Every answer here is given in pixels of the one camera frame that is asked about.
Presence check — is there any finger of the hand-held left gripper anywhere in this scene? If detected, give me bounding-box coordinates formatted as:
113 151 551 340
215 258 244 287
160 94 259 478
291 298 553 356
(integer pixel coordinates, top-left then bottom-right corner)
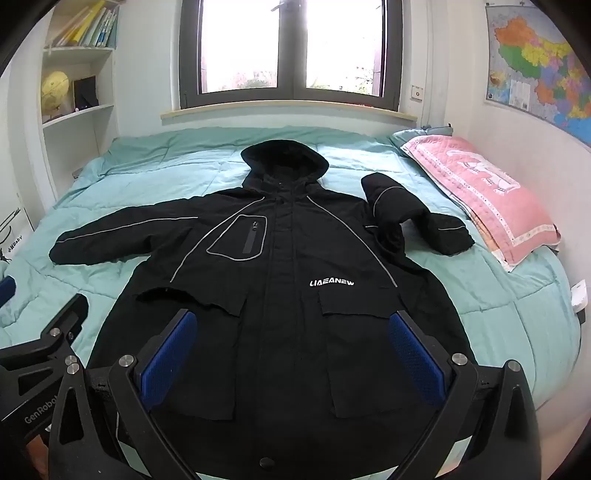
27 293 90 365
0 276 18 308

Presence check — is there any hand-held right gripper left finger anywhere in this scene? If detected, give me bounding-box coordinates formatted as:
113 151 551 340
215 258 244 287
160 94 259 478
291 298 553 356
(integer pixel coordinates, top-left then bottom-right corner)
48 310 200 480

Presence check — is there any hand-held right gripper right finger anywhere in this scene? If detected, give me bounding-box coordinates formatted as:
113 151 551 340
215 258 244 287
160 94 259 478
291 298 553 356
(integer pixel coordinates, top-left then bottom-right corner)
382 310 542 480

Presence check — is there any black hooded jacket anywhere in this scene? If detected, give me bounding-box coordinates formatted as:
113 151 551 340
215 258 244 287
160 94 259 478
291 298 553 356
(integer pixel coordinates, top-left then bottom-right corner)
48 140 478 480

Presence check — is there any white cardboard box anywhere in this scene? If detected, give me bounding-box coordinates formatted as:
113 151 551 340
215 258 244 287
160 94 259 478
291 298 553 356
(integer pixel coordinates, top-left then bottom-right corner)
0 190 36 265

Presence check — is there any white plastic object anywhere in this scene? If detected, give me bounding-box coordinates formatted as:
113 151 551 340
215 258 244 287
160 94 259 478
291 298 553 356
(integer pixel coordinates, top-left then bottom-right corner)
570 281 588 313

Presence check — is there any teal quilted blanket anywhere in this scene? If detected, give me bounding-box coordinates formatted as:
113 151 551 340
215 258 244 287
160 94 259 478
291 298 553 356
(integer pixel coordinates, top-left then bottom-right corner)
0 124 583 480

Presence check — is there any pink printed pillow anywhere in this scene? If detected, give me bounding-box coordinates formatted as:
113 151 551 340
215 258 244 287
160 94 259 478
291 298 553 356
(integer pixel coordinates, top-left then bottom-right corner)
399 134 562 273

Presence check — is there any yellow globe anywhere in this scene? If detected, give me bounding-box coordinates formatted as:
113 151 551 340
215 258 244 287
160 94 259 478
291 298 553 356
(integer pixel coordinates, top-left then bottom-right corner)
40 70 71 114

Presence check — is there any teal pillow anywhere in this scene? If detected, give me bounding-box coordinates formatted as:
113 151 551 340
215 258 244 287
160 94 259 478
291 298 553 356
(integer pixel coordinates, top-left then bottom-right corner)
388 123 468 158

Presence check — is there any white window sill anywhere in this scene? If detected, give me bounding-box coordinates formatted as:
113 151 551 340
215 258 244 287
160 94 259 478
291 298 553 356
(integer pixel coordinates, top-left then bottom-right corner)
160 99 419 126

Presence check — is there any row of books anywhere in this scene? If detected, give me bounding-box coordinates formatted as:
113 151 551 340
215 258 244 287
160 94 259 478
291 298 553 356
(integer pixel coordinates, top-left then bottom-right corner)
54 0 120 49

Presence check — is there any grey framed window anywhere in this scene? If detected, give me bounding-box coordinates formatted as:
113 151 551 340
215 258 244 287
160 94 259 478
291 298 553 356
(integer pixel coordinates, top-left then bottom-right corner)
178 0 426 112

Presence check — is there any white wall shelf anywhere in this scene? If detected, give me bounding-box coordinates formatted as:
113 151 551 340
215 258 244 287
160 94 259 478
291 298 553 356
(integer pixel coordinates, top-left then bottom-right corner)
25 0 122 200

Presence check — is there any black picture frame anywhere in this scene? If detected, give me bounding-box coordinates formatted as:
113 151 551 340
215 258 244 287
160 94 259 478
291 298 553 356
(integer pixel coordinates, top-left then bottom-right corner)
72 75 99 111

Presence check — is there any colourful wall map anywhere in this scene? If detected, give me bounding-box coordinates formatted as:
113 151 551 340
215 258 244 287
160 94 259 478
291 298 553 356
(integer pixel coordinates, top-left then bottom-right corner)
484 0 591 149

